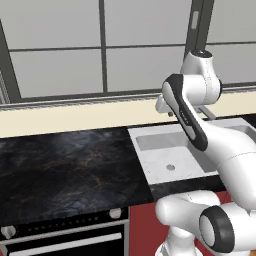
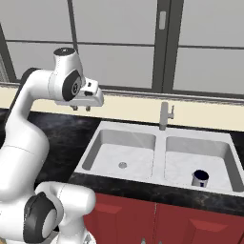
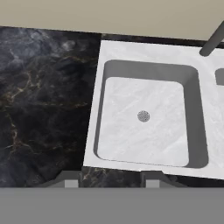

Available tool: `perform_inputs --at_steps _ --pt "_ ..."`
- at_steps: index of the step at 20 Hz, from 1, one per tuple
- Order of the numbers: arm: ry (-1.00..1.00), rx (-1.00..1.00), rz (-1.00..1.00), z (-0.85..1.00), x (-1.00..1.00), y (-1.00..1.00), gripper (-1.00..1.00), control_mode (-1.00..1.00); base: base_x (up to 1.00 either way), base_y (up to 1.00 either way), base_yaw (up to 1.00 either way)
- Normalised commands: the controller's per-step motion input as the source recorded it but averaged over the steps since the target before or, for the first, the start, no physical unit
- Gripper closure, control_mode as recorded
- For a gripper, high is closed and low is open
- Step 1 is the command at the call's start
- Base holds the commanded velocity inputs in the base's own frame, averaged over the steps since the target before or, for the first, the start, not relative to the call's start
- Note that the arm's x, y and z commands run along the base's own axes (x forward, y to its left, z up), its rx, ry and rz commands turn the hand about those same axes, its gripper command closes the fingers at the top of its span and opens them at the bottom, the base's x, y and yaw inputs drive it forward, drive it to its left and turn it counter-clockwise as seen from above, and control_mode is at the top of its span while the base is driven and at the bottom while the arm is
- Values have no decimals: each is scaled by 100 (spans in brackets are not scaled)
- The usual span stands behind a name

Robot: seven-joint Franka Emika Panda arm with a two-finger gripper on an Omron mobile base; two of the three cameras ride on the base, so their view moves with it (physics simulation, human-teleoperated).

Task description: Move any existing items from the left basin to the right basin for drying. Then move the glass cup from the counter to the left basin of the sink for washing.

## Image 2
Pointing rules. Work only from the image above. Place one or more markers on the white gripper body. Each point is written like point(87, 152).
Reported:
point(90, 100)

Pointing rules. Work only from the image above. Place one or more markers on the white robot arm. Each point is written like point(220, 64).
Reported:
point(22, 149)

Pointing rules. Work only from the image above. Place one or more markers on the grey sink tap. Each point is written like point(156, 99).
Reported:
point(163, 114)

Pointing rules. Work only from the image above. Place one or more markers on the white double basin sink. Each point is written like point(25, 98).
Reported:
point(160, 152)

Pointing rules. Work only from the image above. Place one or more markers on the pale grey window latch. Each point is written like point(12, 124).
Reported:
point(162, 20)

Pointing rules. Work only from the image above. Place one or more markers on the red cupboard door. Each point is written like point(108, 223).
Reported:
point(124, 219)
point(203, 225)

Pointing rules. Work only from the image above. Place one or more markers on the white mug with dark inside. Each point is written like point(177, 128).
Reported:
point(200, 179)

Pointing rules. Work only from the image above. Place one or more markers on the window with dark grey frame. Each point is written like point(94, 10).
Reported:
point(162, 63)

